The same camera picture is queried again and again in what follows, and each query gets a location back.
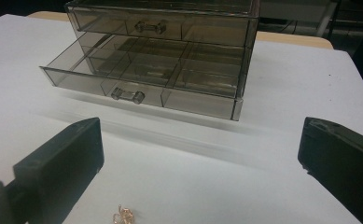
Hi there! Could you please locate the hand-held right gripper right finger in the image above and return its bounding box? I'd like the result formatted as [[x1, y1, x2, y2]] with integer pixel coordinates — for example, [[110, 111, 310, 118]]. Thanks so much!
[[297, 117, 363, 224]]

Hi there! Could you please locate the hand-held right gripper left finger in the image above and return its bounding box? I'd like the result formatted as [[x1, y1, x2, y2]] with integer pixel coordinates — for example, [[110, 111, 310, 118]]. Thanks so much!
[[12, 117, 105, 224]]

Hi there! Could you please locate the gold chain jewelry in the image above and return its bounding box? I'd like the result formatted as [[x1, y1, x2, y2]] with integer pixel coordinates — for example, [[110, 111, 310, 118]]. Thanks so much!
[[112, 204, 136, 224]]

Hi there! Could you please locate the white table cover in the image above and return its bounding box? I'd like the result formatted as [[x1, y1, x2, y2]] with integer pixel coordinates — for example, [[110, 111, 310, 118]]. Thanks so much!
[[0, 13, 363, 224]]

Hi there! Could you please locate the smoky clear drawer with dividers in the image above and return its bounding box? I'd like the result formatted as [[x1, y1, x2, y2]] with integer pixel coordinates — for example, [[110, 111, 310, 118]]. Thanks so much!
[[39, 31, 244, 122]]

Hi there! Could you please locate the white metal stand bar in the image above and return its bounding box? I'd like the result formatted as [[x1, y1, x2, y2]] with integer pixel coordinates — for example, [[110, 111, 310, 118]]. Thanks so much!
[[315, 0, 340, 37]]

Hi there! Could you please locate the smoky clear acrylic organizer case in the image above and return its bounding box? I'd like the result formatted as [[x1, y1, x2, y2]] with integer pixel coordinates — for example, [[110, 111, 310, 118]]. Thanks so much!
[[64, 0, 260, 101]]

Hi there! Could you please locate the smoky clear drawer without dividers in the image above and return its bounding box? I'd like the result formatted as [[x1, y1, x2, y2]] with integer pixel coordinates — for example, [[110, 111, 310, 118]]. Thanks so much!
[[68, 7, 252, 49]]

